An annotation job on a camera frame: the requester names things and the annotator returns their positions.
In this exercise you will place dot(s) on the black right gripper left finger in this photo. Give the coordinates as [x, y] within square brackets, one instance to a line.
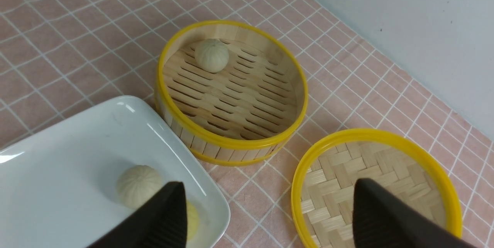
[160, 223]

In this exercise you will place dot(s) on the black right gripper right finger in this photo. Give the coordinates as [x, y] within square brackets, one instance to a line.
[381, 220]

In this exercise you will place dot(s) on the yellow steamed bun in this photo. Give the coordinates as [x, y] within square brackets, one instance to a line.
[193, 220]

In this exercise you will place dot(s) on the cream steamed bun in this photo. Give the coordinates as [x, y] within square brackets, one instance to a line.
[137, 185]

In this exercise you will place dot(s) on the greenish steamed bun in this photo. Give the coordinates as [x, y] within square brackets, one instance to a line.
[211, 55]

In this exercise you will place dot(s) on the white square plate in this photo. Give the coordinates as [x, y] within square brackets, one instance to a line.
[58, 187]

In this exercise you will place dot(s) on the yellow rimmed woven steamer lid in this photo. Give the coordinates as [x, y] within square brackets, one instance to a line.
[322, 195]

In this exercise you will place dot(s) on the yellow rimmed bamboo steamer basket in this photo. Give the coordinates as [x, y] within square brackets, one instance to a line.
[243, 114]

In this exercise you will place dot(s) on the pink checkered tablecloth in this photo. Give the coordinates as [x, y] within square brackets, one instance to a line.
[60, 57]

